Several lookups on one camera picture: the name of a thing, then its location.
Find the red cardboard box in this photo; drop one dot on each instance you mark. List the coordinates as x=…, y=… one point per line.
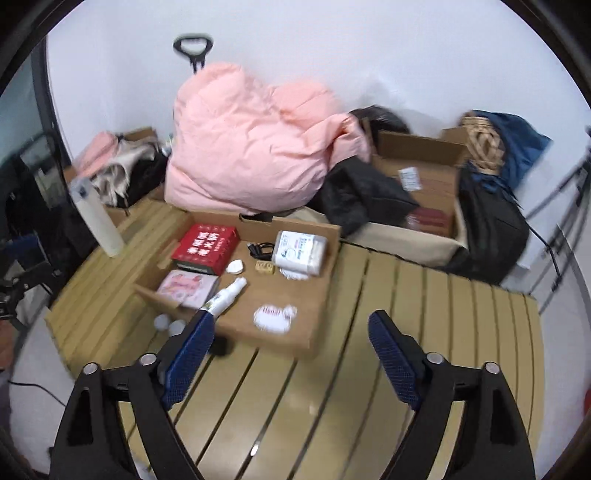
x=203, y=247

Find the black suitcase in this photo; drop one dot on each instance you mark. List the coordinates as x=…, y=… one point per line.
x=494, y=230

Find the small white ball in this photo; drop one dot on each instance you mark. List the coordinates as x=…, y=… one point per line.
x=177, y=327
x=161, y=322

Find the beige clothes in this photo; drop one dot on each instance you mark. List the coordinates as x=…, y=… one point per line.
x=115, y=175

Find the pink cloth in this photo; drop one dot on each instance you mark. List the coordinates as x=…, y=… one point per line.
x=97, y=154

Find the white paper packet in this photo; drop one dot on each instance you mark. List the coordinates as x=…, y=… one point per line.
x=410, y=178

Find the slatted wooden folding table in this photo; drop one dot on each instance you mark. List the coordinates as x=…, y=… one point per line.
x=323, y=392

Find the shallow cardboard tray box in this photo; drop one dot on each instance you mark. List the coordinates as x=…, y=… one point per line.
x=304, y=295

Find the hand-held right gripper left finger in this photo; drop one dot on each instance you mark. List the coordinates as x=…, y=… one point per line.
x=191, y=355

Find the white spray bottle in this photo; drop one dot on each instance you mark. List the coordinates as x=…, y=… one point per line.
x=226, y=295

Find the black tripod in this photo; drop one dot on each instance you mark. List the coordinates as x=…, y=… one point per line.
x=557, y=190

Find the small wooden block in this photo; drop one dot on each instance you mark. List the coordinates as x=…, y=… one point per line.
x=265, y=268

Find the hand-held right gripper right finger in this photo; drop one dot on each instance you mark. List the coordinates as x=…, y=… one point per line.
x=392, y=360

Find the cardboard box of clothes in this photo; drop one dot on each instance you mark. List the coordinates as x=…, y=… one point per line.
x=141, y=134

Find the pink tissue packet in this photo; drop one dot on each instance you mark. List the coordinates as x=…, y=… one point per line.
x=184, y=286

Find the pink puffy jacket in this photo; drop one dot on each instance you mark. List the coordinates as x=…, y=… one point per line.
x=258, y=147

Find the small white oval case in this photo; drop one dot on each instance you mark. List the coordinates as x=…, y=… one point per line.
x=235, y=267

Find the dark red box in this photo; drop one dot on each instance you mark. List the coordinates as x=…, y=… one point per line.
x=429, y=221

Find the open cardboard box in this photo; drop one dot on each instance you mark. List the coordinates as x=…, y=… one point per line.
x=434, y=184

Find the blue bag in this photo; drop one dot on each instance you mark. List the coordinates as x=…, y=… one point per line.
x=521, y=143

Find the white plastic jar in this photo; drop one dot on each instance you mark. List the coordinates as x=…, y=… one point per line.
x=298, y=251

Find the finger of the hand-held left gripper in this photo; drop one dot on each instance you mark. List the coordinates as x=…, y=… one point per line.
x=23, y=247
x=32, y=277

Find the dark bag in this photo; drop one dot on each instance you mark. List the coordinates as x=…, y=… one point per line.
x=383, y=117

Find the black jacket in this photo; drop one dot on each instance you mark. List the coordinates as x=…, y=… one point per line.
x=364, y=194

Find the woven bamboo basket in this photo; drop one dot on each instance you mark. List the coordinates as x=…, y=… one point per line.
x=482, y=143

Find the small black object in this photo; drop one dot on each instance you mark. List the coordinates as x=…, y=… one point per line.
x=220, y=346

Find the white thermos bottle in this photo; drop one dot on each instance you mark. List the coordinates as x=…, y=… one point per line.
x=99, y=221

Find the small white red packet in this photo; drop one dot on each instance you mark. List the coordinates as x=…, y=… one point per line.
x=274, y=317

